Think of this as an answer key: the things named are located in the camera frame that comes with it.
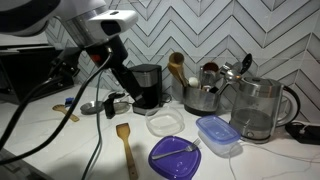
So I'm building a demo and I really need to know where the steel cup with brown rim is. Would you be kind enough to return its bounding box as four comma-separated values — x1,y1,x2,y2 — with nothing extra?
199,62,221,92

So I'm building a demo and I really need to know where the wooden turner in holder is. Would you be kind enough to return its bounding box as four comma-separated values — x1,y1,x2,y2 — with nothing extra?
166,63,188,88

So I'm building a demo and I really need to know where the small blue object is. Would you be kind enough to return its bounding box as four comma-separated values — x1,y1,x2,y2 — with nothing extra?
64,96,75,107

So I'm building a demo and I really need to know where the dark green power cable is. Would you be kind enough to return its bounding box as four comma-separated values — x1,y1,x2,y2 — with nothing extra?
80,71,105,180

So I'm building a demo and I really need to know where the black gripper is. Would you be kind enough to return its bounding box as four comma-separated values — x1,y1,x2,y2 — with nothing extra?
84,35,148,105

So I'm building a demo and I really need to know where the black slotted spoon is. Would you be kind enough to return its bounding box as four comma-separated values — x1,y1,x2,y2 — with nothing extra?
239,53,253,76

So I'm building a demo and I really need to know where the steel ladle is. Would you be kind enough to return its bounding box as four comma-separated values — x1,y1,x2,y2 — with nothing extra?
216,68,243,96

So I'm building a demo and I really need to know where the steel utensil holder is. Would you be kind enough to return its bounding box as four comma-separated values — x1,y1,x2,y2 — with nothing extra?
182,84,221,117

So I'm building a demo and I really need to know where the thin white cable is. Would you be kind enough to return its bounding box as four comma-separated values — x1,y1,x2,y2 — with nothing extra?
227,123,320,180

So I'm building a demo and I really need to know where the clear plastic container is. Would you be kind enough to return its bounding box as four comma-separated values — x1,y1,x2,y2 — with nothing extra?
145,107,185,138

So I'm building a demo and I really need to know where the white round utensil head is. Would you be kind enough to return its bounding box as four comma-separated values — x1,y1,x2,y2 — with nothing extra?
188,77,200,89

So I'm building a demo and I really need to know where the glass coffee pot black handle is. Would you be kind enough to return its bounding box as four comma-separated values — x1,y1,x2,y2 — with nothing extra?
102,91,131,120

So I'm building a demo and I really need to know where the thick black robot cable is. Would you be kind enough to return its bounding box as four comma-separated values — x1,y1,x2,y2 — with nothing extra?
0,46,114,166

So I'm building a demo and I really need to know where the black countertop oven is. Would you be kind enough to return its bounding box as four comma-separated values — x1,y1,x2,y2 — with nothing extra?
0,43,76,105

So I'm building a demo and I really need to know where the black steel coffee maker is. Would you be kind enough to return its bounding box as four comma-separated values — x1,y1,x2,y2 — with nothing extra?
129,63,163,116

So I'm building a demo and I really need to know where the black power adapter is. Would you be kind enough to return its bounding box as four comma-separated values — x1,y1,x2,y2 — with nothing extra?
285,121,320,146

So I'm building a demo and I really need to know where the round wooden spoon in holder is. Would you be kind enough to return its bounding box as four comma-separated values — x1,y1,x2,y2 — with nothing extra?
168,52,186,86

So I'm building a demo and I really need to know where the purple plastic lid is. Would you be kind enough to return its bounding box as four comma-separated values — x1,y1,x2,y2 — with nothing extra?
148,135,202,180

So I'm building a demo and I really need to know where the glass steel electric kettle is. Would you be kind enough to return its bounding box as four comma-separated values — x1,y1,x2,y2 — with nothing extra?
229,76,301,145

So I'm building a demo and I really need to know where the plastic container with blue lid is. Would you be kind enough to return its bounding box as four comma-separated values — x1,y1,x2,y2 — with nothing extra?
195,115,242,158

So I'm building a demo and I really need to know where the wooden flat spatula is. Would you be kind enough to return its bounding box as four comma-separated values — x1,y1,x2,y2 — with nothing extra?
115,122,139,180

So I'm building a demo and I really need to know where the metal fork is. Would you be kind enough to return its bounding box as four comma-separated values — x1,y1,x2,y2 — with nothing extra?
151,138,202,161

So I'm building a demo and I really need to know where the small round metal plate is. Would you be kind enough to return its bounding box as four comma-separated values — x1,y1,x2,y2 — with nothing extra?
79,100,105,116

